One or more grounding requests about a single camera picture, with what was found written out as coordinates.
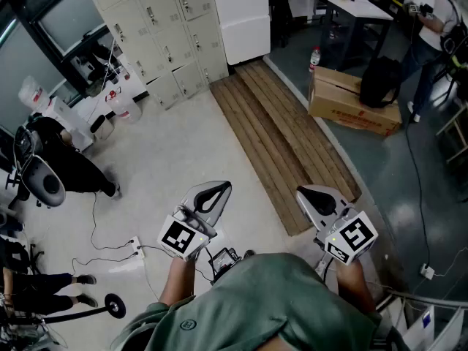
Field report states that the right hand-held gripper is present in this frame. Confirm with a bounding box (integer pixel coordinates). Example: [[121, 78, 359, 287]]
[[296, 184, 379, 266]]

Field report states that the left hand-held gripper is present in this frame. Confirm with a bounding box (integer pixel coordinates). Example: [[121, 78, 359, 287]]
[[156, 181, 233, 263]]

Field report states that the grey metal locker door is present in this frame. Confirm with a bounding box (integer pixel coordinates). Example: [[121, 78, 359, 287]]
[[145, 69, 186, 111], [103, 0, 157, 53], [137, 0, 185, 36], [125, 34, 173, 84]]

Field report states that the beige metal locker cabinet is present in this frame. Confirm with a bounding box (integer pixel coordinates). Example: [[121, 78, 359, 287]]
[[80, 0, 230, 111]]

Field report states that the person's left forearm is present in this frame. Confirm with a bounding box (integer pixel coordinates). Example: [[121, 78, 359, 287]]
[[157, 254, 198, 306]]

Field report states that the person's right forearm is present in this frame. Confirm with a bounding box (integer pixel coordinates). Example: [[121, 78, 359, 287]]
[[334, 260, 378, 314]]

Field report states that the brown cardboard box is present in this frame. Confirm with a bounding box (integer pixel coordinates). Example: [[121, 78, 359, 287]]
[[307, 66, 403, 137]]

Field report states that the person's green shirt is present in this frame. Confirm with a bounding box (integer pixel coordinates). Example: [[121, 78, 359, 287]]
[[109, 252, 410, 351]]

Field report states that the clear water jug red cap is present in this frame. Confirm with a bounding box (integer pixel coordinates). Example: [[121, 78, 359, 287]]
[[105, 88, 143, 124]]

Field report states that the small white trash bin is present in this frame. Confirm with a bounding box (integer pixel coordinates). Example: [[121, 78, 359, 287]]
[[88, 114, 116, 142]]

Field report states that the black pole round base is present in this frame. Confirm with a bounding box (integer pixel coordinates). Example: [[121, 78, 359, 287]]
[[39, 292, 127, 325]]

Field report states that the plastic bottle red label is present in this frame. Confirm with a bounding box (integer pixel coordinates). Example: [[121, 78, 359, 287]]
[[309, 45, 322, 74]]

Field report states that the white low counter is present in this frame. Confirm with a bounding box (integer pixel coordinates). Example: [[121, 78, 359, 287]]
[[69, 55, 150, 126]]

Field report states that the white shelf unit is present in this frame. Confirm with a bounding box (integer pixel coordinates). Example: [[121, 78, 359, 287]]
[[378, 289, 468, 351]]

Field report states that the olive cloth bag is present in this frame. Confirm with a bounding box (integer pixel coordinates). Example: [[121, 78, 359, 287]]
[[84, 78, 107, 99]]

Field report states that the grey black office chair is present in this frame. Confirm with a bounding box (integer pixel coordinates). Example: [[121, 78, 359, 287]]
[[12, 125, 67, 210]]

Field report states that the large white rectangular unit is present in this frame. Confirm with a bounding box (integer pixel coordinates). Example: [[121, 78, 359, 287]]
[[211, 0, 272, 66]]

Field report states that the clear water jug red label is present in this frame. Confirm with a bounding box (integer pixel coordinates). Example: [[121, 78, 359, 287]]
[[18, 75, 51, 111]]

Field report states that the black-framed window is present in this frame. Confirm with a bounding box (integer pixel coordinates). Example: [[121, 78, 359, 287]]
[[0, 0, 124, 100]]

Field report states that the black waist recorder box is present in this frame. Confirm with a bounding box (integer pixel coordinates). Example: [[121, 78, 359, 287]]
[[210, 246, 245, 283]]

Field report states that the long black floor cable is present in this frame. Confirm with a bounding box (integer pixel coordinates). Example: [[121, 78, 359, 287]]
[[404, 113, 433, 270]]

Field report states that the white-top black-frame table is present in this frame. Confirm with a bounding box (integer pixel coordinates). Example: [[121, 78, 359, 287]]
[[323, 0, 395, 73]]

